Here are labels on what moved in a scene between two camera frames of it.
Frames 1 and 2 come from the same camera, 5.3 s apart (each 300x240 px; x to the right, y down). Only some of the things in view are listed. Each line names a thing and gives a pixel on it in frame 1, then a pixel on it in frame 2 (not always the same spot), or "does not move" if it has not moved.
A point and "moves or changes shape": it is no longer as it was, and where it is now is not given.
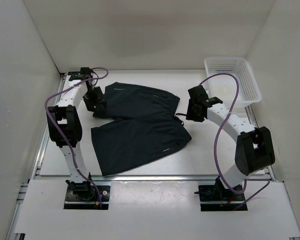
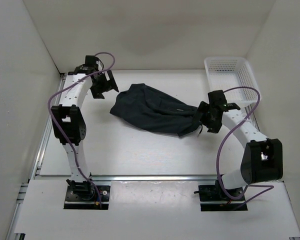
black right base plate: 215,198 does not move
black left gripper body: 94,97 → 102,84
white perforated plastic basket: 224,87 does not move
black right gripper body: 192,115 → 207,118
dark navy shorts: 143,126 moves or changes shape
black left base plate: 85,197 does not move
